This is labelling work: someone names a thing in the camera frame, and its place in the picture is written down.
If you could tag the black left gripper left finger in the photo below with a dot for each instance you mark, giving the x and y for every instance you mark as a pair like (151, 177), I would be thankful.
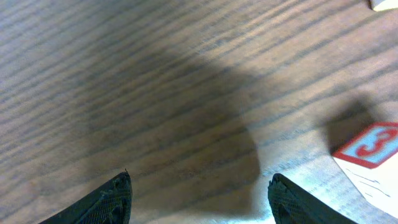
(109, 203)

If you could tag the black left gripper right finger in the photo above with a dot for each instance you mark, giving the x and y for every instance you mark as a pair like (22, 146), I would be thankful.
(291, 204)

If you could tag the wooden block red letter U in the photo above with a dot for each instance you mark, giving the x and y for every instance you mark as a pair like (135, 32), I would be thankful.
(370, 162)

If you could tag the wooden block green letter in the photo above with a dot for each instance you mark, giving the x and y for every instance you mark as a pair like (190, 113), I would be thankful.
(382, 5)

